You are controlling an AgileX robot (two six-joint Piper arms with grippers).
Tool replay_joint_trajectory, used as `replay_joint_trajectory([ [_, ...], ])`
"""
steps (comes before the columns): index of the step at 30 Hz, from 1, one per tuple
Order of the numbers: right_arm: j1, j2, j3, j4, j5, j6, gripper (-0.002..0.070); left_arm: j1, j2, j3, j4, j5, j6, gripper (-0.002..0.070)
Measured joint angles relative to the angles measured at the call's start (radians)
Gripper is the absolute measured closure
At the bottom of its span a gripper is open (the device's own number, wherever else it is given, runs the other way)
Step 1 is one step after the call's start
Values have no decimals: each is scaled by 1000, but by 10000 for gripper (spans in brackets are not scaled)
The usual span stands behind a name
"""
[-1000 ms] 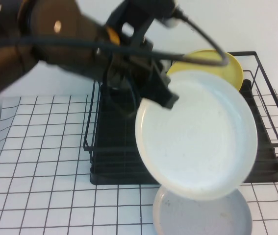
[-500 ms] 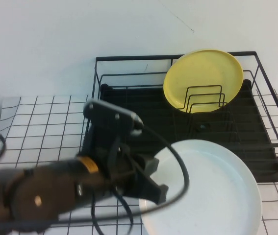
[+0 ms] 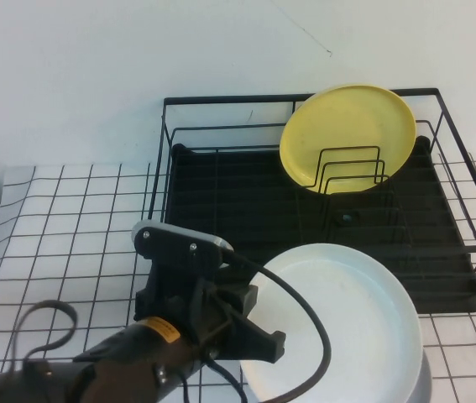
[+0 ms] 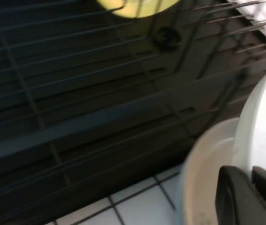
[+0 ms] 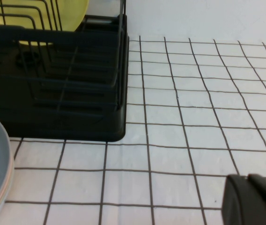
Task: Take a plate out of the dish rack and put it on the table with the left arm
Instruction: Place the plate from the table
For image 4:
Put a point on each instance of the yellow plate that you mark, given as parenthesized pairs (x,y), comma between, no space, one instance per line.
(128,11)

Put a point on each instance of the grey-blue plate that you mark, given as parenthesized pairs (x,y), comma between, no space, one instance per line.
(203,175)

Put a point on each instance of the white plate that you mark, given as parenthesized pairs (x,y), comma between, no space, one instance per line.
(264,117)

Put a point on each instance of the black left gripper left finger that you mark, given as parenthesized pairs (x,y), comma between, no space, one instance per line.
(236,199)

